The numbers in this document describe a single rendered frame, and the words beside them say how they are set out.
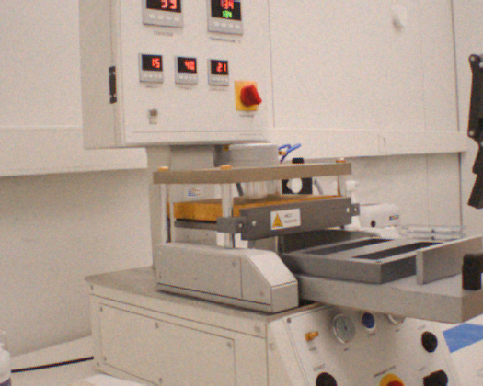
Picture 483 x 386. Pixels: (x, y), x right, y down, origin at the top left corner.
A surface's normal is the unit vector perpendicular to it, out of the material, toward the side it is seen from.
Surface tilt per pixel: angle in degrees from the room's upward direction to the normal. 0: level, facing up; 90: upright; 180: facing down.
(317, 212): 90
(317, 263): 90
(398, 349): 65
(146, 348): 90
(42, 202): 90
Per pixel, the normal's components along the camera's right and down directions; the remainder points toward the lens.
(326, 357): 0.58, -0.41
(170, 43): 0.66, 0.01
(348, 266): -0.75, 0.07
